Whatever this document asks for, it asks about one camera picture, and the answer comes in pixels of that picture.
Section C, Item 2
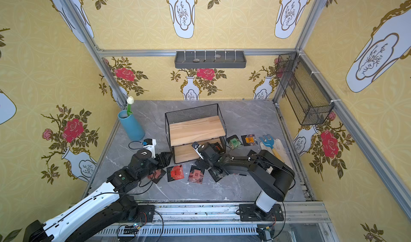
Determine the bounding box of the pink label black tea bag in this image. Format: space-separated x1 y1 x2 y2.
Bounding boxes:
188 165 205 184

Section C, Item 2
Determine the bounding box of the green label tea bag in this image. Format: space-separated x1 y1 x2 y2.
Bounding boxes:
227 135 243 150

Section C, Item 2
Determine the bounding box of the red label tea bag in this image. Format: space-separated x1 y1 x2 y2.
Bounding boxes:
167 165 185 182

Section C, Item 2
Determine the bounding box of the orange label tea bag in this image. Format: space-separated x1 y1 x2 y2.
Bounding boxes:
241 134 258 146

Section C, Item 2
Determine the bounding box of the red tea bag shelf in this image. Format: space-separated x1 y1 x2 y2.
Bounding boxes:
211 142 225 154

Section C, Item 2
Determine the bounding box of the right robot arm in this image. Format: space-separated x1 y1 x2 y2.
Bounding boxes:
192 142 295 222

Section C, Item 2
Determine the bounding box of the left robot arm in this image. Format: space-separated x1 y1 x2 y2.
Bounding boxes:
23 149 172 242

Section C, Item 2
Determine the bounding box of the blue vase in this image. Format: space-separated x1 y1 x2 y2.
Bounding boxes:
118 110 145 141

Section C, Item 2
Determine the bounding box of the blue garden hand rake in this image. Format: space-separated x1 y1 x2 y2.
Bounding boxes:
259 134 284 161

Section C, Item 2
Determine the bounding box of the white tulip flower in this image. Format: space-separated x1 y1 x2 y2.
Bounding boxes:
126 96 134 116

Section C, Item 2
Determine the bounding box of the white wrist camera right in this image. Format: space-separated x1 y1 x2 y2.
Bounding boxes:
192 142 201 151

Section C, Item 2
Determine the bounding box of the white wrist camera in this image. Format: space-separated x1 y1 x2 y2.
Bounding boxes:
192 142 201 151
143 138 156 158

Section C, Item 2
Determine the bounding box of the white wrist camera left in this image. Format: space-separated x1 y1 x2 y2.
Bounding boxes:
143 138 156 158

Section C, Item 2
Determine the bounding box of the black wire mesh shelf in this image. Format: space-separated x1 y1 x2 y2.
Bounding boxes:
165 103 226 164

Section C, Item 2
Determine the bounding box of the grey wall rack tray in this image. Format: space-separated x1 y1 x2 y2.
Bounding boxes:
174 50 247 69

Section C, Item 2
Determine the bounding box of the black wire wall basket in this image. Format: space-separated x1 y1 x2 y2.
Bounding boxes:
276 52 334 126

